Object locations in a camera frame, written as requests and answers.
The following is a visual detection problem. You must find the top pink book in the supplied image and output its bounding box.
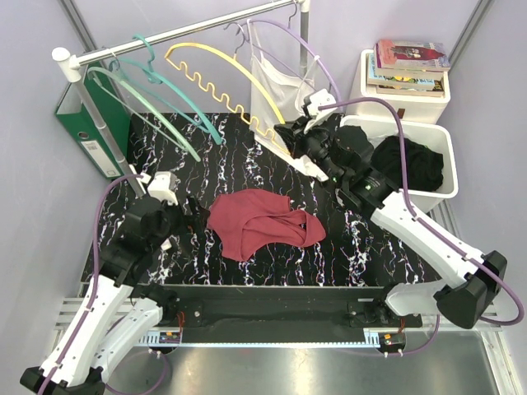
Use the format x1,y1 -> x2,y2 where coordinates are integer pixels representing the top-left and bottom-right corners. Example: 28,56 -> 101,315
375,39 -> 450,72

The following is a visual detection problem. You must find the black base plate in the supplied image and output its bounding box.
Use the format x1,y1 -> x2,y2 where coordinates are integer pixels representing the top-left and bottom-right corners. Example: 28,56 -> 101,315
123,283 -> 425,330

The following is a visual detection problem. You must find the light green hanger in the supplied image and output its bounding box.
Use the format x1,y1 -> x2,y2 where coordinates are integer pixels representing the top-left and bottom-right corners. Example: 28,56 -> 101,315
86,60 -> 201,162

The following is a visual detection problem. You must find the white laundry bin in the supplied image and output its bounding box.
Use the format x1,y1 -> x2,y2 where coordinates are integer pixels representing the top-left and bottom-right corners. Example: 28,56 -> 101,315
340,115 -> 459,212

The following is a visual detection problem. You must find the yellow hanger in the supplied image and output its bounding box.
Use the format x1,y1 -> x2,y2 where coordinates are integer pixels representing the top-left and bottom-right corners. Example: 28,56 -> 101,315
164,42 -> 291,156

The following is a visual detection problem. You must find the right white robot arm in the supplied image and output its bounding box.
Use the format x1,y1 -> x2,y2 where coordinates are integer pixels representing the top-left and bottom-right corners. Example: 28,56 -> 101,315
275,117 -> 507,329

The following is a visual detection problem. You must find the dark red tank top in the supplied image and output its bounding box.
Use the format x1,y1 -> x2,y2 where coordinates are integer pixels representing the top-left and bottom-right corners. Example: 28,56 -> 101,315
207,188 -> 326,262

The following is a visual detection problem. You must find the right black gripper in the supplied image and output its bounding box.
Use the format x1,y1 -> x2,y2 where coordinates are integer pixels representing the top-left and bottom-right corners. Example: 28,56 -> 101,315
277,114 -> 346,187

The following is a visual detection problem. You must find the bottom book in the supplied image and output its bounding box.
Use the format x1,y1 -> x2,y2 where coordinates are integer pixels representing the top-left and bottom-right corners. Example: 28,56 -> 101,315
375,81 -> 445,97

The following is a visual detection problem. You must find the silver clothes rail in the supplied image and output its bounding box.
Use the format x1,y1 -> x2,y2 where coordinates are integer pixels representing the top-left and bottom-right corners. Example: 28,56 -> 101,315
51,1 -> 310,176

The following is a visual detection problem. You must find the white storage box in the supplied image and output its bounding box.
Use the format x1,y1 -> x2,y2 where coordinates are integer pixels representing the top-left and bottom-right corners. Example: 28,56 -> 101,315
349,49 -> 450,124

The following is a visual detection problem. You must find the middle book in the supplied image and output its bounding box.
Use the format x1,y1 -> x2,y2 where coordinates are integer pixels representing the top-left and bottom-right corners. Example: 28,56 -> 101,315
366,53 -> 444,90

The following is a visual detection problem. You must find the black garment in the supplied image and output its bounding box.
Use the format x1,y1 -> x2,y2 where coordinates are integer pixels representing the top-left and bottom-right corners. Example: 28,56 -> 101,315
371,135 -> 444,192

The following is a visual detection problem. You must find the white tank top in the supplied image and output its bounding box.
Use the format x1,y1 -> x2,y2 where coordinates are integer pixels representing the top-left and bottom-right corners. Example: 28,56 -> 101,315
248,21 -> 328,181

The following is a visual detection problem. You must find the green binder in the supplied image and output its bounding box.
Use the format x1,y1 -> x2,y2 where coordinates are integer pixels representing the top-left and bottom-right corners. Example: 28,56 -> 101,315
54,63 -> 131,179

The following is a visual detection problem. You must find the teal hanger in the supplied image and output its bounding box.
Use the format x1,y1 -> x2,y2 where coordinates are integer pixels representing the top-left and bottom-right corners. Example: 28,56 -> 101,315
109,34 -> 222,145

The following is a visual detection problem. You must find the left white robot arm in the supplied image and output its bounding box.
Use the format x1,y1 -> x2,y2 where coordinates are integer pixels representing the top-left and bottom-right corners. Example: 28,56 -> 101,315
20,196 -> 209,394

